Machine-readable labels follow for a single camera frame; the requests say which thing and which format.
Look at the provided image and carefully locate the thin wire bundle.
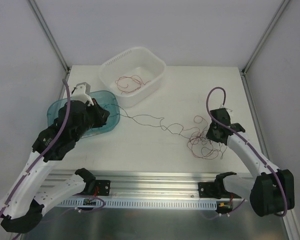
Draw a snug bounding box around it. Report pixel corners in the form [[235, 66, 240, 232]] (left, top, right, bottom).
[[186, 114, 228, 161]]

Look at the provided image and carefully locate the long dark thin wire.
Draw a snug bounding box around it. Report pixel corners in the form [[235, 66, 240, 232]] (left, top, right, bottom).
[[103, 103, 198, 141]]

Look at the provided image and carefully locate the red thin wire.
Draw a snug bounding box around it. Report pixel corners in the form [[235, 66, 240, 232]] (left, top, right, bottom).
[[114, 74, 152, 95]]

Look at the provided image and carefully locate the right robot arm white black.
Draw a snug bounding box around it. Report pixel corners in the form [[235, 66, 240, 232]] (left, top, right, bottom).
[[206, 108, 295, 217]]

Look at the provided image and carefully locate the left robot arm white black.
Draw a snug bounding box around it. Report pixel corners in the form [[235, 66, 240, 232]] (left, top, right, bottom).
[[0, 99, 110, 234]]

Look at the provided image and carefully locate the teal translucent plastic bin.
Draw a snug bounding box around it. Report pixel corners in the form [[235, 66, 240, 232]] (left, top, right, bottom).
[[46, 90, 120, 139]]

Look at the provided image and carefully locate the white plastic basket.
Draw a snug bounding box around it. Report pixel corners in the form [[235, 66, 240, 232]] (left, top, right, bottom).
[[98, 46, 167, 107]]

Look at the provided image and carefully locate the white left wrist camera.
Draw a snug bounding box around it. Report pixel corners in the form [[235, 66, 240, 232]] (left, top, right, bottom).
[[71, 82, 94, 106]]

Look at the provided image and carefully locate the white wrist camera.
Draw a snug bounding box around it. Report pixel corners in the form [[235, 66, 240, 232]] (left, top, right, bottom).
[[219, 104, 234, 117], [71, 82, 94, 106]]

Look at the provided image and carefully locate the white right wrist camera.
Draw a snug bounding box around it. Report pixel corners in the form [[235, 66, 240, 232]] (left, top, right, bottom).
[[219, 104, 234, 117]]

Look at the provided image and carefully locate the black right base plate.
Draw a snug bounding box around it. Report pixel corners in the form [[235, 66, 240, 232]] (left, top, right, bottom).
[[197, 181, 221, 199]]

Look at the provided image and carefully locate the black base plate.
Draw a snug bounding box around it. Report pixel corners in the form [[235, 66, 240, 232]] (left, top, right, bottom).
[[197, 181, 221, 199], [90, 180, 111, 196]]

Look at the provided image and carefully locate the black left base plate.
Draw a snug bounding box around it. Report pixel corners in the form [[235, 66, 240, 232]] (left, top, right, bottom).
[[90, 180, 111, 196]]

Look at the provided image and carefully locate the white slotted cable duct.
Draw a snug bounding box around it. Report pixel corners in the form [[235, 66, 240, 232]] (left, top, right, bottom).
[[58, 197, 217, 211]]

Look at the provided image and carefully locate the aluminium mounting rail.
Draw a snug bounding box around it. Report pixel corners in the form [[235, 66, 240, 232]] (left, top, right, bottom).
[[39, 171, 253, 201]]

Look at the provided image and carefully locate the left aluminium frame post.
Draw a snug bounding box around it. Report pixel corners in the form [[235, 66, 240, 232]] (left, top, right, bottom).
[[26, 0, 71, 74]]

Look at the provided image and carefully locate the aluminium frame post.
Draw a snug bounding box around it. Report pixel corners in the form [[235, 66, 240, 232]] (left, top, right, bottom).
[[26, 0, 71, 74], [241, 0, 291, 77]]

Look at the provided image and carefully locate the right aluminium frame post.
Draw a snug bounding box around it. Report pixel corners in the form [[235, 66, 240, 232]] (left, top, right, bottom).
[[241, 0, 291, 77]]

